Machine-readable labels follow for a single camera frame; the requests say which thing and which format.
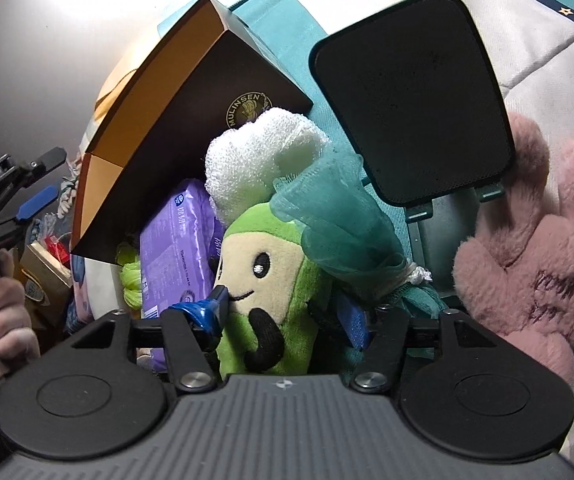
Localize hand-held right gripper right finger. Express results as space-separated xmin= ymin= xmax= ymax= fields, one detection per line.
xmin=338 ymin=299 xmax=499 ymax=394

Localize white braided rope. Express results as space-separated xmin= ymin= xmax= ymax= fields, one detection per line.
xmin=58 ymin=159 xmax=82 ymax=217

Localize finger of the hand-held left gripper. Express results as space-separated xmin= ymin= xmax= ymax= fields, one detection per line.
xmin=16 ymin=146 xmax=68 ymax=187
xmin=0 ymin=184 xmax=62 ymax=241

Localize green plush toy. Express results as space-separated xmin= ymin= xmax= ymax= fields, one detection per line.
xmin=211 ymin=199 xmax=339 ymax=377

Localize purple soft packet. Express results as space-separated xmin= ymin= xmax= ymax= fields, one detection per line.
xmin=139 ymin=177 xmax=229 ymax=372

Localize gold box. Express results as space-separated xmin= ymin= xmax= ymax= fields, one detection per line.
xmin=19 ymin=241 xmax=74 ymax=322

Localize white fluffy towel ball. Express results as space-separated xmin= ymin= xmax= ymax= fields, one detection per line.
xmin=204 ymin=107 xmax=334 ymax=227

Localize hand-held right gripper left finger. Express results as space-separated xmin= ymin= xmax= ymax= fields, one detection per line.
xmin=69 ymin=285 xmax=230 ymax=393

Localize pink plush toy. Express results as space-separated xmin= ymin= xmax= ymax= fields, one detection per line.
xmin=451 ymin=112 xmax=574 ymax=387

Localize teal mesh bath puff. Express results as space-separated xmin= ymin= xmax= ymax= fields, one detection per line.
xmin=269 ymin=144 xmax=444 ymax=376

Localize person's left hand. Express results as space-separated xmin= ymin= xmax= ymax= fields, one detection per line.
xmin=0 ymin=249 xmax=42 ymax=367

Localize brown and orange gift box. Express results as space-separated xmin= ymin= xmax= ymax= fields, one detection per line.
xmin=69 ymin=0 xmax=316 ymax=267

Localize yellow-green yarn bundle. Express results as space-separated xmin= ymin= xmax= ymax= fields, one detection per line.
xmin=116 ymin=241 xmax=144 ymax=320

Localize red packet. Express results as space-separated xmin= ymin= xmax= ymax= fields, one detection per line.
xmin=42 ymin=237 xmax=71 ymax=267

